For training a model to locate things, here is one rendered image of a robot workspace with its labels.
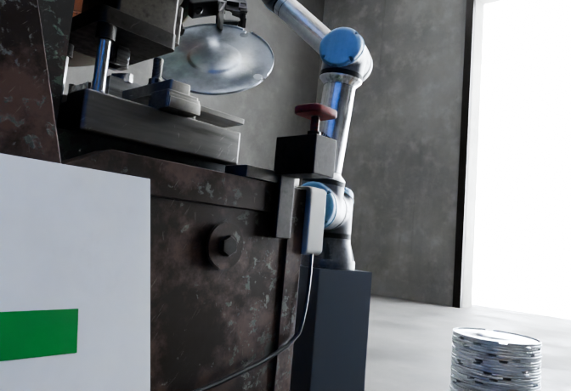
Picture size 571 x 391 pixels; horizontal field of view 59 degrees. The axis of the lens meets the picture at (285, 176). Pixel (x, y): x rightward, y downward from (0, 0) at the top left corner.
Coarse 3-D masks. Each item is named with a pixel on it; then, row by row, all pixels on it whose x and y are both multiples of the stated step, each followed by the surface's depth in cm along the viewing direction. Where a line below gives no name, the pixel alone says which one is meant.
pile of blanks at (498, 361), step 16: (464, 352) 172; (480, 352) 168; (496, 352) 165; (512, 352) 164; (528, 352) 168; (464, 368) 171; (480, 368) 167; (496, 368) 165; (512, 368) 164; (528, 368) 168; (464, 384) 170; (480, 384) 166; (496, 384) 164; (512, 384) 166; (528, 384) 164
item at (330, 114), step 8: (304, 104) 90; (312, 104) 89; (320, 104) 89; (296, 112) 91; (304, 112) 90; (312, 112) 90; (320, 112) 89; (328, 112) 90; (336, 112) 92; (312, 120) 92; (320, 120) 95; (312, 128) 91
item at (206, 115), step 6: (204, 108) 106; (210, 108) 107; (204, 114) 108; (210, 114) 108; (216, 114) 109; (222, 114) 110; (228, 114) 111; (198, 120) 115; (204, 120) 114; (210, 120) 114; (216, 120) 113; (222, 120) 112; (228, 120) 112; (234, 120) 112; (240, 120) 114; (222, 126) 119; (228, 126) 118; (234, 126) 118
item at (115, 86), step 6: (108, 78) 90; (114, 78) 90; (120, 78) 91; (78, 84) 98; (84, 84) 96; (90, 84) 96; (108, 84) 90; (114, 84) 90; (120, 84) 91; (126, 84) 92; (132, 84) 93; (138, 84) 94; (72, 90) 99; (108, 90) 90; (114, 90) 90; (120, 90) 91; (120, 96) 91
